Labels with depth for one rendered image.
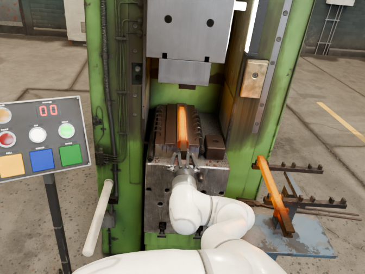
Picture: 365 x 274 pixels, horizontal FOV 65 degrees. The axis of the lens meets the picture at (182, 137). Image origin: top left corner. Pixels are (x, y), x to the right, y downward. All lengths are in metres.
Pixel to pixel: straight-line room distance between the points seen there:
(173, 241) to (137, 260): 1.23
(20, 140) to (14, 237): 1.24
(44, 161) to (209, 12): 0.80
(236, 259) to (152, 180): 0.94
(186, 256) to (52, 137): 0.87
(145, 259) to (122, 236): 1.53
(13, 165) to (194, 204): 0.66
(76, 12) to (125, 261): 6.30
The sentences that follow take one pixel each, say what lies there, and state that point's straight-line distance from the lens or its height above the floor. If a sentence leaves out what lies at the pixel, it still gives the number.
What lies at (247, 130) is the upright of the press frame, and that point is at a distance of 1.44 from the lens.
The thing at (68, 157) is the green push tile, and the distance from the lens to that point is 1.18.
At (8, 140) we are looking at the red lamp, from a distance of 1.18.
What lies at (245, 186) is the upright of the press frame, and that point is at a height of 0.64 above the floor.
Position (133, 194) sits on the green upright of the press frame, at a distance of 1.66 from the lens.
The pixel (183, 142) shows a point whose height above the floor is 1.02.
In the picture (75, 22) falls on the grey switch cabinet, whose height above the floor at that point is 0.48.
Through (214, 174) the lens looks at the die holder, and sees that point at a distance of 1.31.
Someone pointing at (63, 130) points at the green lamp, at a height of 1.09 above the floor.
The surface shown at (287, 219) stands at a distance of 1.04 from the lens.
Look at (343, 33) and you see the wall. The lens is 8.62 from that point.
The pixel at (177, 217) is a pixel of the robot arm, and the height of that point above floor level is 1.01.
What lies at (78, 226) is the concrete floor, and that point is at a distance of 2.27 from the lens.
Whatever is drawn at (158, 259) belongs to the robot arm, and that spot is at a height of 1.35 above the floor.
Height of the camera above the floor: 1.67
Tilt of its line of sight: 31 degrees down
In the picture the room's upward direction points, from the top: 6 degrees clockwise
